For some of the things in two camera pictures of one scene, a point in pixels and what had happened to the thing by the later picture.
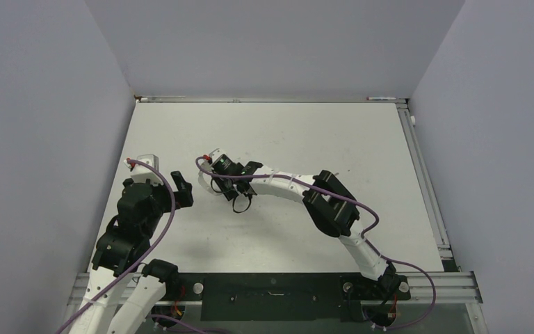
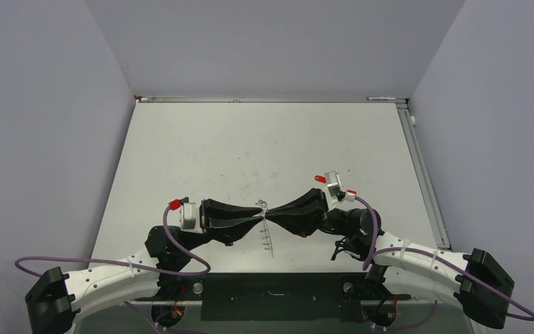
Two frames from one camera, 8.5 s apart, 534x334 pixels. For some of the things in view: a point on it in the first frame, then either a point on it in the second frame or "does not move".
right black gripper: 231,194 -> 303,215
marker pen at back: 379,98 does not move
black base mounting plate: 286,296 does not move
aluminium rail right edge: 424,182 does not move
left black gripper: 182,196 -> 226,223
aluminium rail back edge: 255,99 does not move
